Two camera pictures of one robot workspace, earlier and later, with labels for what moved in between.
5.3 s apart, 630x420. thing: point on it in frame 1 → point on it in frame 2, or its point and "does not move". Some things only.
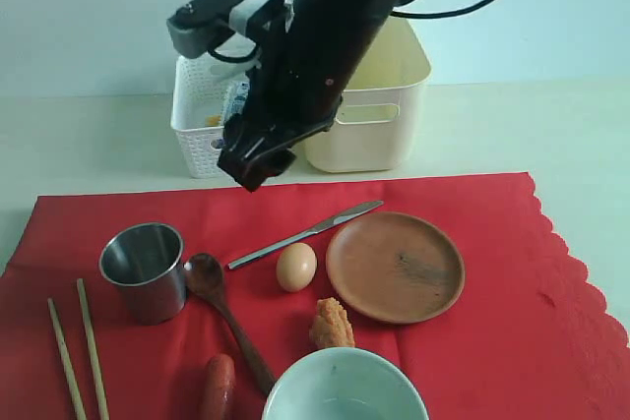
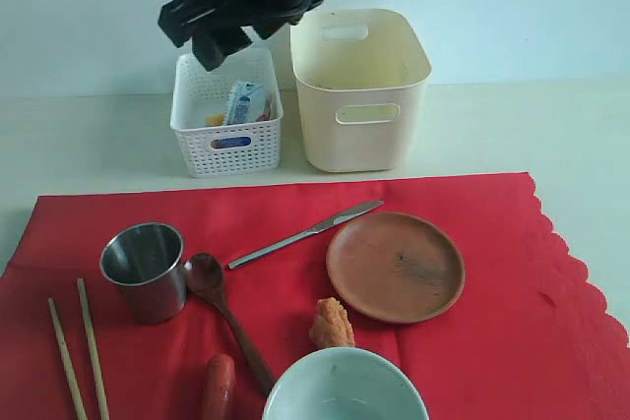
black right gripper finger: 278,160 → 214,46
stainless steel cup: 148,260 does not move
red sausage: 219,393 does not move
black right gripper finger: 234,157 → 183,17
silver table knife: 347,215 does not move
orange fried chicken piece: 331,328 does not move
